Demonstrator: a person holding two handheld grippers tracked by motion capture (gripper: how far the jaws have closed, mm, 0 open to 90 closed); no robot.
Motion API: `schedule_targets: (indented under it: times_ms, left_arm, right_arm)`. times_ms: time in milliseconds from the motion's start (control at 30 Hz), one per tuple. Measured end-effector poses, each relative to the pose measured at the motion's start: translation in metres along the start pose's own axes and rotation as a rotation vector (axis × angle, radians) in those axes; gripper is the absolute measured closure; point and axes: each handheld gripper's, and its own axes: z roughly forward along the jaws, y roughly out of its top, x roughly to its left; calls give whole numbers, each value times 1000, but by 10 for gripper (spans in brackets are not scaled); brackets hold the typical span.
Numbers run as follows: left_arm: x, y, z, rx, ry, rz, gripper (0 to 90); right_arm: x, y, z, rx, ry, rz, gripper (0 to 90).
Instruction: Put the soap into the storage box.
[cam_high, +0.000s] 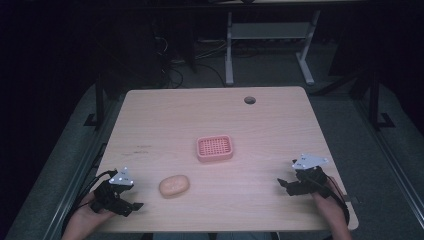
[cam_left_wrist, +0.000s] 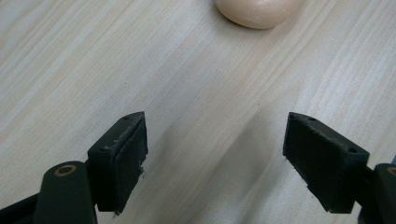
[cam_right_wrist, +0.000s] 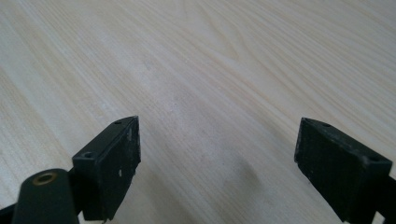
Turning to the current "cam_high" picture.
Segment white metal desk frame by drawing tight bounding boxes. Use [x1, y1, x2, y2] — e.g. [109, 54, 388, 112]
[224, 9, 322, 86]

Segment pink plastic soap dish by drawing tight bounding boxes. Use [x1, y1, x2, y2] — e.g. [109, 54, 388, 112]
[195, 134, 235, 164]

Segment black metal stand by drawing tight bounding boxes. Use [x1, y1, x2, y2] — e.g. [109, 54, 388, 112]
[83, 72, 108, 130]
[367, 68, 396, 132]

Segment bundle of floor cables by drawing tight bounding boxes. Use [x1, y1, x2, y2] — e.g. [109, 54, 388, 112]
[153, 35, 229, 89]

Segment person's right hand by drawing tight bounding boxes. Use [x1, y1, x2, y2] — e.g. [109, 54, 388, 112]
[311, 176, 348, 228]

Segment aluminium rail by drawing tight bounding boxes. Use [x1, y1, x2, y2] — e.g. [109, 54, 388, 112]
[352, 99, 424, 218]
[42, 95, 125, 240]

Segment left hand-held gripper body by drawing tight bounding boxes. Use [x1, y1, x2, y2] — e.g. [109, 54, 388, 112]
[90, 166, 135, 217]

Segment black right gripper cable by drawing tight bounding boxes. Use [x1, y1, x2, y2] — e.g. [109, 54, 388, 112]
[327, 176, 351, 226]

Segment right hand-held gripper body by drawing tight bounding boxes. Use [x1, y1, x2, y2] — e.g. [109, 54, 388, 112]
[285, 153, 330, 198]

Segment person's left hand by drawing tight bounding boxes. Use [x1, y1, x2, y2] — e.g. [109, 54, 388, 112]
[71, 191, 116, 232]

